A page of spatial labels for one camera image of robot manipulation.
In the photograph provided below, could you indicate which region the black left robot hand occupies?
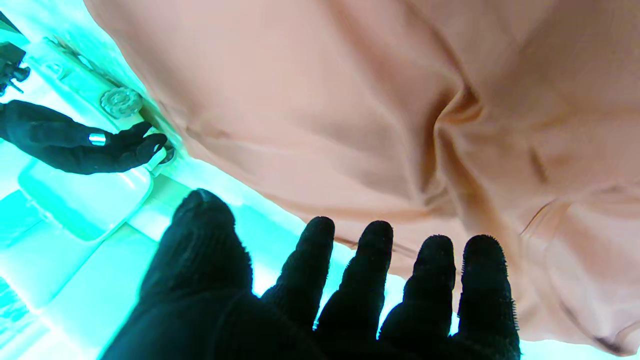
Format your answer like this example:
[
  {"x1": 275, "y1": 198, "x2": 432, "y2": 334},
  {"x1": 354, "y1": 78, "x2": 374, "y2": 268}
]
[{"x1": 100, "y1": 188, "x2": 521, "y2": 360}]

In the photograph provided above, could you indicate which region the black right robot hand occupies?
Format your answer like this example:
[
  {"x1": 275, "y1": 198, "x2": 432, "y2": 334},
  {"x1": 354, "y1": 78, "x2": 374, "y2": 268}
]
[{"x1": 0, "y1": 99, "x2": 168, "y2": 176}]

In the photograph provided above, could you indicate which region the red shirt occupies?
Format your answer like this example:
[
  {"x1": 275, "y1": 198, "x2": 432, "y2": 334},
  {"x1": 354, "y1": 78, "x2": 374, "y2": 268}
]
[{"x1": 82, "y1": 0, "x2": 640, "y2": 357}]

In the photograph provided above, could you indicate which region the beige hard-shell suitcase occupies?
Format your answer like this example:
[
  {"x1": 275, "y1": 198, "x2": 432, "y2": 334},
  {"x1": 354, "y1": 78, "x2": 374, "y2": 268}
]
[{"x1": 17, "y1": 37, "x2": 189, "y2": 244}]

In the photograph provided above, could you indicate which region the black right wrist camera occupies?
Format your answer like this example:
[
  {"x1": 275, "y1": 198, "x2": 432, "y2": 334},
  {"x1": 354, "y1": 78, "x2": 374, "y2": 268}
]
[{"x1": 0, "y1": 42, "x2": 32, "y2": 97}]

